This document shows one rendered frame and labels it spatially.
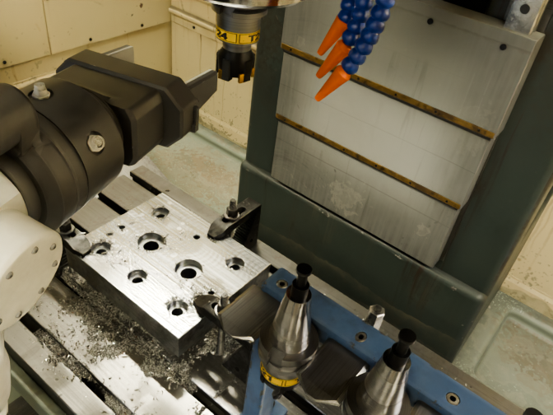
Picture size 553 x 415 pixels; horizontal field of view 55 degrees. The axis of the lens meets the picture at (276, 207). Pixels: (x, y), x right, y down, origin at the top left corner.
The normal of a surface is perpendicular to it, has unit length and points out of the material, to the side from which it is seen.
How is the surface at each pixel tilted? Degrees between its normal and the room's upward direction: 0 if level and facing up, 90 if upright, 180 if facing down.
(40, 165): 63
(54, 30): 90
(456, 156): 91
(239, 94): 90
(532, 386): 0
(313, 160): 90
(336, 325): 0
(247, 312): 0
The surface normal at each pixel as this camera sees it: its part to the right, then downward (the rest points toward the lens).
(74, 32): 0.78, 0.46
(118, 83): 0.12, -0.77
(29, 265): 0.88, 0.48
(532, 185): -0.62, 0.44
